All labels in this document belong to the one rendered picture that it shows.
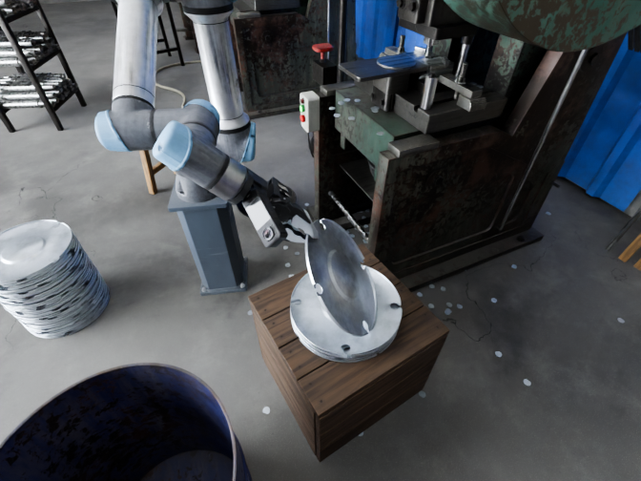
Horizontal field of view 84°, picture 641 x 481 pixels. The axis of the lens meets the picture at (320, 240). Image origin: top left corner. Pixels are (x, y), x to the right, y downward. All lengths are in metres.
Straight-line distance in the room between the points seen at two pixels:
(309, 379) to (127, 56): 0.77
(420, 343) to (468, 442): 0.41
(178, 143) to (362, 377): 0.63
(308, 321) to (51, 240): 0.96
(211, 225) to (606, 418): 1.39
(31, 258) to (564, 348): 1.83
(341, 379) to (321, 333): 0.11
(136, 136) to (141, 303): 0.94
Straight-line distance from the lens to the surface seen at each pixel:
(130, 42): 0.88
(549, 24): 0.90
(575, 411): 1.46
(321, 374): 0.89
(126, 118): 0.78
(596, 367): 1.59
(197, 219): 1.25
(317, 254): 0.78
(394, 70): 1.21
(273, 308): 0.99
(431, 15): 1.21
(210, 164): 0.65
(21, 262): 1.48
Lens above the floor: 1.15
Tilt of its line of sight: 44 degrees down
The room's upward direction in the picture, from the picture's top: straight up
